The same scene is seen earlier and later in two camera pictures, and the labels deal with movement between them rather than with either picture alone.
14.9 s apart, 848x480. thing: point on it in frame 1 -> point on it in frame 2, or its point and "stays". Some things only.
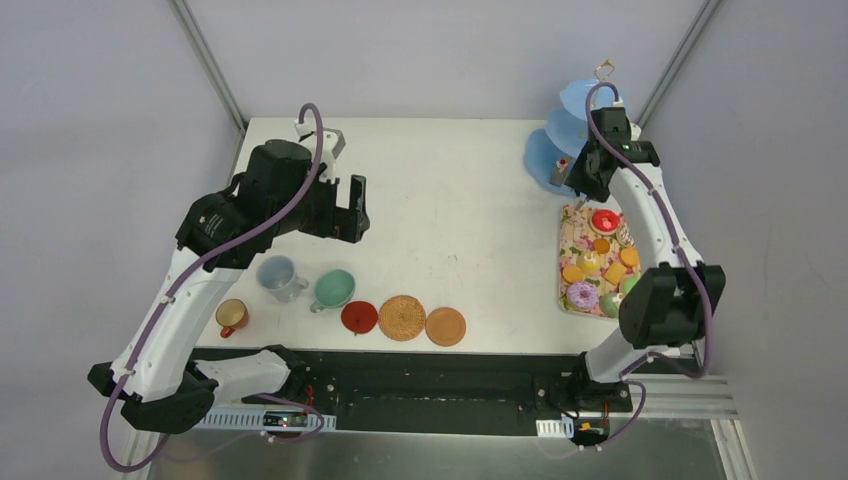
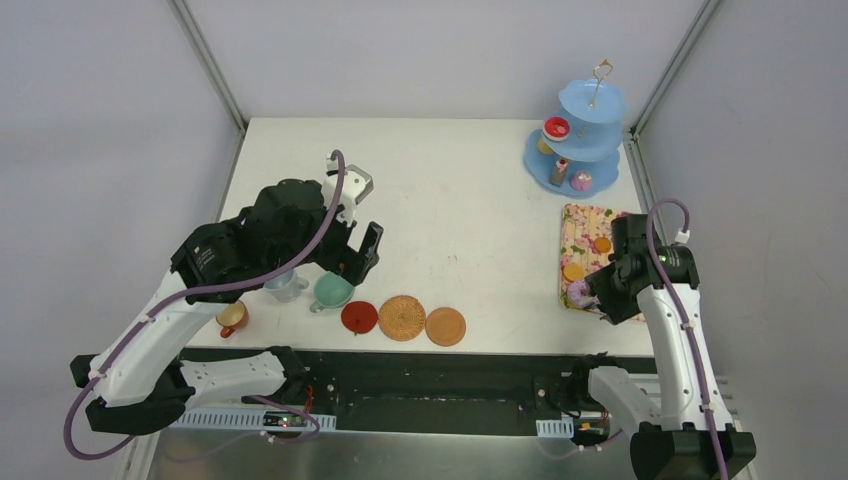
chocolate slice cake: (560, 171) stays
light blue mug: (277, 274) stays
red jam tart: (605, 221) -> (556, 128)
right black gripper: (591, 179) -> (610, 299)
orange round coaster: (445, 326) stays
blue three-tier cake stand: (567, 130) stays
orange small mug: (232, 314) stays
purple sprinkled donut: (583, 294) stays
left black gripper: (342, 211) -> (346, 241)
